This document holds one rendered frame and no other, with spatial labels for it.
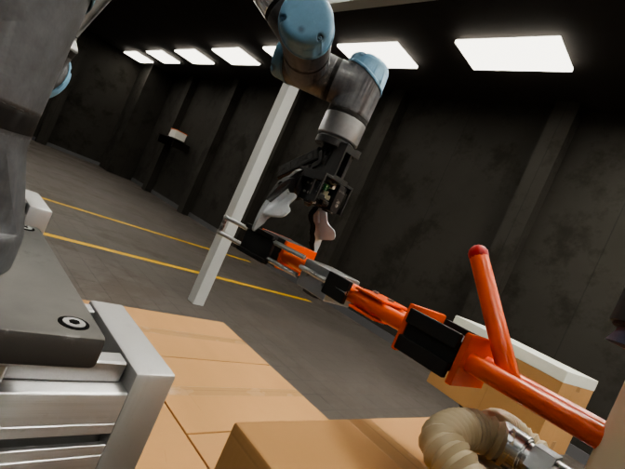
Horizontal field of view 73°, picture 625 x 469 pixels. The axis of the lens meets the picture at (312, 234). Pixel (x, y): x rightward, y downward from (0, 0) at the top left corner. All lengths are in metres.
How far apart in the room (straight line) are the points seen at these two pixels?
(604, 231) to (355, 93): 5.45
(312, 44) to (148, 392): 0.46
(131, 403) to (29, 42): 0.24
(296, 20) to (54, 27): 0.37
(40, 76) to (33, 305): 0.13
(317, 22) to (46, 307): 0.47
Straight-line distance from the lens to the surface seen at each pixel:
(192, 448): 1.16
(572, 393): 2.37
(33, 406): 0.34
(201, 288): 4.18
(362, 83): 0.74
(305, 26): 0.61
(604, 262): 5.95
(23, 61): 0.29
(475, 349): 0.50
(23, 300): 0.29
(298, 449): 0.44
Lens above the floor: 1.14
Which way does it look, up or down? 1 degrees down
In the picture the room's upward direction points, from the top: 24 degrees clockwise
